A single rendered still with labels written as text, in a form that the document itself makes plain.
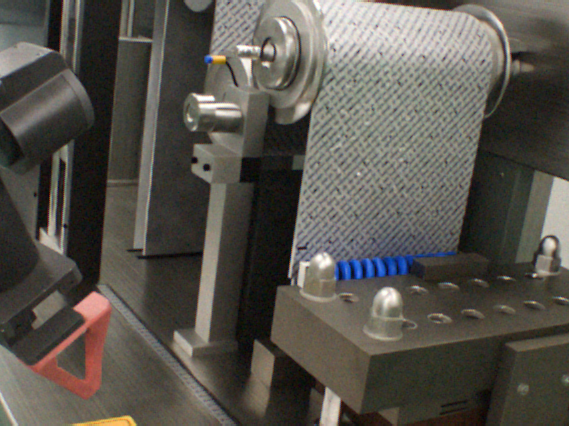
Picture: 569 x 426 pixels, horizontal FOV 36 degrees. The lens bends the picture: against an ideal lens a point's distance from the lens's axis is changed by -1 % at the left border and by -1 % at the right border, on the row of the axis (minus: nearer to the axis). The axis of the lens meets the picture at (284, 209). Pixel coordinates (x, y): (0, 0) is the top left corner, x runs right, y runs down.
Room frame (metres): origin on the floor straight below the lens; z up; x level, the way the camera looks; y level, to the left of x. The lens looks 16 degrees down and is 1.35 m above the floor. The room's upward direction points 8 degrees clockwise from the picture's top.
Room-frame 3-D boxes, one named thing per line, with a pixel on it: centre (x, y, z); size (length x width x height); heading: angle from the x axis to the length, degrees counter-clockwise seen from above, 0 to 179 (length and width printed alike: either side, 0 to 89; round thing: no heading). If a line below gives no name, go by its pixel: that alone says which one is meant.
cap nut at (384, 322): (0.76, -0.11, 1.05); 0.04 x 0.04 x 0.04
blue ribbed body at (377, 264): (0.94, -0.13, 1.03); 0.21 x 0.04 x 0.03; 123
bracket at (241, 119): (0.95, 0.07, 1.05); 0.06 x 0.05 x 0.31; 123
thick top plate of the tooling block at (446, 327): (0.88, -0.21, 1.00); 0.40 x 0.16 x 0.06; 123
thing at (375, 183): (0.96, -0.11, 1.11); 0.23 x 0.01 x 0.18; 123
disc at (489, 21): (1.08, -0.19, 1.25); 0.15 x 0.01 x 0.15; 33
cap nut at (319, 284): (0.83, -0.04, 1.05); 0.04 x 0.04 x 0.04
